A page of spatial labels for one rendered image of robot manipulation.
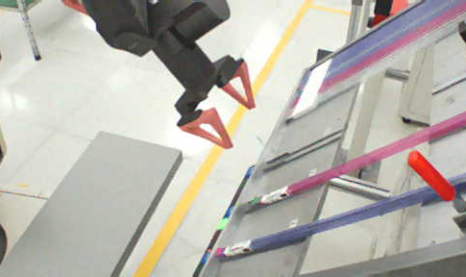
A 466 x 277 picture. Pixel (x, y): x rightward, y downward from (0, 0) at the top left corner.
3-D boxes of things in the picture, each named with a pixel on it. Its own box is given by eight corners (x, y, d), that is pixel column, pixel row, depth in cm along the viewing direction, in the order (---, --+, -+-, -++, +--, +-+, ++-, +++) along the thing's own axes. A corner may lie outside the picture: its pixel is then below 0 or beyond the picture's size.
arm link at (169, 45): (146, 22, 64) (130, 37, 60) (178, -3, 60) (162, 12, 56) (176, 56, 66) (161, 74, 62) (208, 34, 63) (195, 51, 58)
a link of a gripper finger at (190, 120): (257, 120, 66) (219, 73, 62) (240, 153, 61) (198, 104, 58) (227, 133, 70) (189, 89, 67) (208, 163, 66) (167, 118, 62)
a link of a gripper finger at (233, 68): (272, 93, 70) (237, 48, 67) (257, 121, 66) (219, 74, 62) (242, 106, 75) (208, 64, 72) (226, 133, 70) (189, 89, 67)
